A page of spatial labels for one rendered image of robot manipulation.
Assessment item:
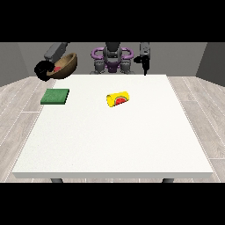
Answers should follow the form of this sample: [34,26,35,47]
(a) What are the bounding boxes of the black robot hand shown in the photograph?
[33,60,56,83]
[133,54,151,76]

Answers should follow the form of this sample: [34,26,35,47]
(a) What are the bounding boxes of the brown wooden bowl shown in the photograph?
[47,52,78,80]

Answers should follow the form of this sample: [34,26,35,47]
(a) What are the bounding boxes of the green square pad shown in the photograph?
[40,88,70,105]

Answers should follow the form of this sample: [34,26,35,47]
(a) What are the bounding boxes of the grey robot trunk purple rings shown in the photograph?
[89,42,136,76]

